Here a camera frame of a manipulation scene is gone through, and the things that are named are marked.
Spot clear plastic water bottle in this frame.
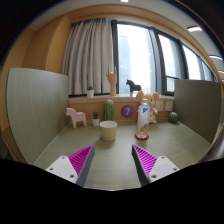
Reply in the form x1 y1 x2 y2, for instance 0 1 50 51
136 98 151 139

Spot plush mouse toy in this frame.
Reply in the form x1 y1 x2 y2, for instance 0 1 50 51
135 90 160 124

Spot dark-framed window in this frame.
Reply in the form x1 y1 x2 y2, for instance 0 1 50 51
111 20 219 97

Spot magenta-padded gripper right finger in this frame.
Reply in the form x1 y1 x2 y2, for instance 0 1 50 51
131 143 181 187

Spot wooden hand model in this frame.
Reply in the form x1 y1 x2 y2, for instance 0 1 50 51
106 65 118 97

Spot pink horse figurine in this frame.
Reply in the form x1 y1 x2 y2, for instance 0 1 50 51
65 107 88 130

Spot yellow and white cup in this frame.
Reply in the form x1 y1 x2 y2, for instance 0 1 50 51
99 120 118 142

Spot black horse figurine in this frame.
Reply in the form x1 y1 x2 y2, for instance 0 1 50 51
125 79 142 94

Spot grey-green desk partition panel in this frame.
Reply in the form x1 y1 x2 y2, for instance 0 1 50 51
173 78 224 144
5 67 71 165

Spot grey curtain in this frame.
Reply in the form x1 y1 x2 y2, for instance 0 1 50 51
61 18 116 97

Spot purple round number sign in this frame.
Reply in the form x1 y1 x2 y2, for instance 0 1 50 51
120 104 136 119

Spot round green cactus decoration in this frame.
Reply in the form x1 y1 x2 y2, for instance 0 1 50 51
167 111 180 124

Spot white wall socket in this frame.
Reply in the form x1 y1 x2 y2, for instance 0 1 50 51
155 100 165 112
164 101 174 112

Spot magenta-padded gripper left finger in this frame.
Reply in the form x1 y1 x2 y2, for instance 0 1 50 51
45 144 96 187

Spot ceiling strip lights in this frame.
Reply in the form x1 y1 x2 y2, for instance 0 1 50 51
119 0 224 74

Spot small plant in white pot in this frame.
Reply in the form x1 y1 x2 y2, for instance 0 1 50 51
86 85 95 99
91 111 101 127

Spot tall green cactus decoration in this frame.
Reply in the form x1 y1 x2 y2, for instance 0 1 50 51
102 98 116 122

